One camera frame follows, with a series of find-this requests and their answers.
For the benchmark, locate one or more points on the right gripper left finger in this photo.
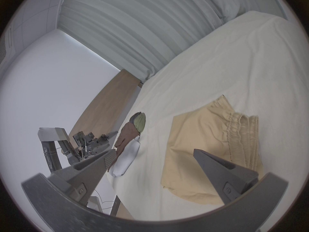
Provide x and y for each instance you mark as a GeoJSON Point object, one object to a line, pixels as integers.
{"type": "Point", "coordinates": [82, 180]}

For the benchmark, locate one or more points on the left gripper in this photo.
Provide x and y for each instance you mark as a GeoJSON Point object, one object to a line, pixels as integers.
{"type": "Point", "coordinates": [96, 146]}

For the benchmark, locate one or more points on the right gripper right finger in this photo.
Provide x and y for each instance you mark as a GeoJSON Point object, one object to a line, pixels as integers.
{"type": "Point", "coordinates": [229, 180]}

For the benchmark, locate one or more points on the beige shorts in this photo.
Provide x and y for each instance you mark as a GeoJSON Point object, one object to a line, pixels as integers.
{"type": "Point", "coordinates": [198, 134]}

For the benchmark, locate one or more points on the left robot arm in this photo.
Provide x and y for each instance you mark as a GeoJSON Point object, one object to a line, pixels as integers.
{"type": "Point", "coordinates": [52, 134]}

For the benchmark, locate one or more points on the bed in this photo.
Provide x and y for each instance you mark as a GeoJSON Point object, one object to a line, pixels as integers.
{"type": "Point", "coordinates": [217, 69]}

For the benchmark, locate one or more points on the brown garment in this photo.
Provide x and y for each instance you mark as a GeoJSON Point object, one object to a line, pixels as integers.
{"type": "Point", "coordinates": [126, 134]}

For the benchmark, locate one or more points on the black garment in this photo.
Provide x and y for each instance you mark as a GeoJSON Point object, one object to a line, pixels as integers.
{"type": "Point", "coordinates": [132, 119]}

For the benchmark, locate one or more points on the white garment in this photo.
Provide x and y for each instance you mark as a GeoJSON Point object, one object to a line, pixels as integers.
{"type": "Point", "coordinates": [126, 156]}

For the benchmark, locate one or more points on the olive green garment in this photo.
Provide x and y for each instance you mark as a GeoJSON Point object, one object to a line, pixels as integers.
{"type": "Point", "coordinates": [140, 122]}

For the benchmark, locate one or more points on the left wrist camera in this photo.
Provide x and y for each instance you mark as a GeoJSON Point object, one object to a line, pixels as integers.
{"type": "Point", "coordinates": [83, 138]}

